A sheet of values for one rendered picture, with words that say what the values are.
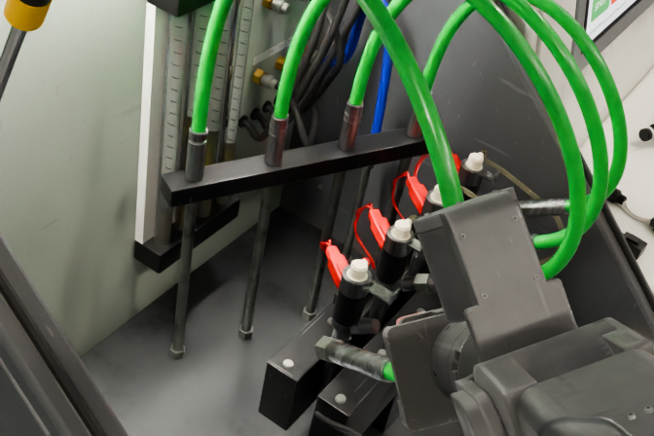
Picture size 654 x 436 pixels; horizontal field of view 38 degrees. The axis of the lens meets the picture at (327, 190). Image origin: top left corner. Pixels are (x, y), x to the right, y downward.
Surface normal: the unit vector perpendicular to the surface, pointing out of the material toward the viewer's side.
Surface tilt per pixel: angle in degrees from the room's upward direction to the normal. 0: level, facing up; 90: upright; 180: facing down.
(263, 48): 90
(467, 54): 90
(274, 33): 90
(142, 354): 0
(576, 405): 40
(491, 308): 49
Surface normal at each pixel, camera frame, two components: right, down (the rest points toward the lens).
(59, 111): 0.81, 0.46
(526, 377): -0.31, -0.94
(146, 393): 0.16, -0.77
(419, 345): 0.16, -0.07
